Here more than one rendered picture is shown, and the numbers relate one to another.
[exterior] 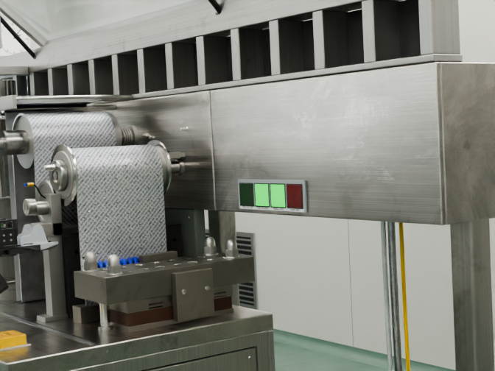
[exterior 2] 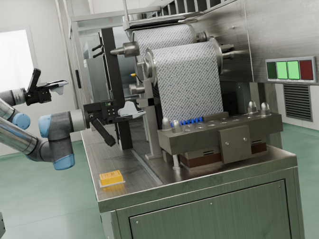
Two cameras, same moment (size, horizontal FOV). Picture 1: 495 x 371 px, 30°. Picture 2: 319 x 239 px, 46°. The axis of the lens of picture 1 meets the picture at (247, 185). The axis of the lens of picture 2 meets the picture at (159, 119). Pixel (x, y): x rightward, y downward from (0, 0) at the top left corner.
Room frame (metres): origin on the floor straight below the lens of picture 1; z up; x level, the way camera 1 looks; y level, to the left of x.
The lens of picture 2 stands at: (0.90, -0.13, 1.28)
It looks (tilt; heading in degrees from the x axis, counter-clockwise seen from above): 9 degrees down; 23
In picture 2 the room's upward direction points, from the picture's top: 9 degrees counter-clockwise
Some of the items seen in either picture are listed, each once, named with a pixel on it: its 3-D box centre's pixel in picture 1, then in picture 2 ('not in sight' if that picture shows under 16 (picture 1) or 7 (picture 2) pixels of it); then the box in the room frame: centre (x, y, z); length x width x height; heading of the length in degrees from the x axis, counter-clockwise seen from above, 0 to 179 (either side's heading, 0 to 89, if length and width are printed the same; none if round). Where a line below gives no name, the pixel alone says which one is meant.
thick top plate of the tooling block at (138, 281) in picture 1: (166, 276); (219, 130); (2.17, 0.20, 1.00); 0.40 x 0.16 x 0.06; 126
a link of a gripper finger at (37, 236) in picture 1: (39, 237); (132, 110); (2.08, 0.48, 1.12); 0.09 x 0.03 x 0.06; 117
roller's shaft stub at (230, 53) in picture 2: (169, 168); (223, 55); (2.39, 0.20, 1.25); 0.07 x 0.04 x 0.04; 126
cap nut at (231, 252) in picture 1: (231, 248); (265, 108); (2.23, 0.05, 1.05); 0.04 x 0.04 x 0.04
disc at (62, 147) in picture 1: (63, 174); (151, 67); (2.22, 0.44, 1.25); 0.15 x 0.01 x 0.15; 36
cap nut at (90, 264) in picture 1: (90, 260); (166, 123); (2.11, 0.37, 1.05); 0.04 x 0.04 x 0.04
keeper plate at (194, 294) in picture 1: (193, 294); (235, 144); (2.10, 0.14, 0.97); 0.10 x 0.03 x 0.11; 126
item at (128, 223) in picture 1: (123, 228); (191, 98); (2.24, 0.31, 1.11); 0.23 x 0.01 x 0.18; 126
